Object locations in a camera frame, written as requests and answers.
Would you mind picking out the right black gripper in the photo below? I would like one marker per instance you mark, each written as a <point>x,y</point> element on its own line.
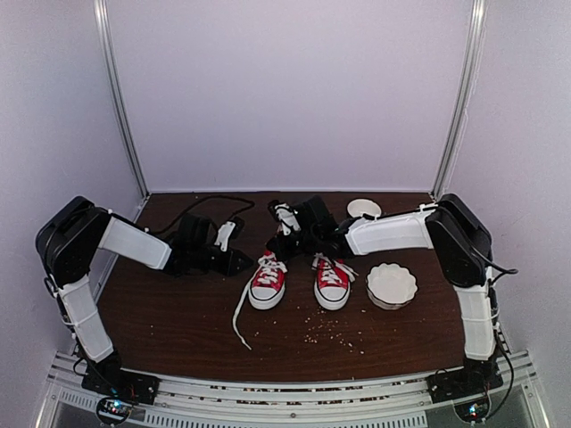
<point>281,252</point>

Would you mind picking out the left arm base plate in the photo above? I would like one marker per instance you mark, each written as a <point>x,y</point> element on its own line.
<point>131,387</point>

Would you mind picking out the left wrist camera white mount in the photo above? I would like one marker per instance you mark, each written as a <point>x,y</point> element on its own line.
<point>231,229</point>

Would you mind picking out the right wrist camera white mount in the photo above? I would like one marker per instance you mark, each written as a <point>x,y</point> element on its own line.
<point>285,216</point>

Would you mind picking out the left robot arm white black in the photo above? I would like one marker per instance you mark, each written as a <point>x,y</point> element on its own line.
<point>69,241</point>

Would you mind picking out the left aluminium corner post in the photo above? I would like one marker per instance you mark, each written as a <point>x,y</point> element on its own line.
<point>126,137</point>

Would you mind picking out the aluminium front rail frame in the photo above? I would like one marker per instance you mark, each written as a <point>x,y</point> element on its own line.
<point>398,401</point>

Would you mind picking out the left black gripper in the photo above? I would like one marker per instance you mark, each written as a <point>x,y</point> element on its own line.
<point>231,267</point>

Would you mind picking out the red canvas sneaker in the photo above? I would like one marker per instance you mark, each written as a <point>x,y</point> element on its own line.
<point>264,290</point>
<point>333,282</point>

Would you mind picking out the right aluminium corner post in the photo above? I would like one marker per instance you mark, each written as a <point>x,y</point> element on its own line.
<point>467,82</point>

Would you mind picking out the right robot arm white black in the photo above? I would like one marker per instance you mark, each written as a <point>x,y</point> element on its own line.
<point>462,244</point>

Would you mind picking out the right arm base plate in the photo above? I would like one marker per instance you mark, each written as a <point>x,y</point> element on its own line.
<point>459,384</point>

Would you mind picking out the white scalloped ceramic bowl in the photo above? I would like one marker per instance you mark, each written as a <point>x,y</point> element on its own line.
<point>390,286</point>

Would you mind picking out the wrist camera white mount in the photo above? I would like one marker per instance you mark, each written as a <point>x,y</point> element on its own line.
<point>231,229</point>
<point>285,216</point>

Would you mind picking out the aluminium corner post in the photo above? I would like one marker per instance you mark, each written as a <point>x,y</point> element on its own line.
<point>467,82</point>
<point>126,137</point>

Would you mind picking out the black bowl white inside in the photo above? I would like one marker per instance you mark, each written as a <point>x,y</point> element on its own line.
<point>363,207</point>

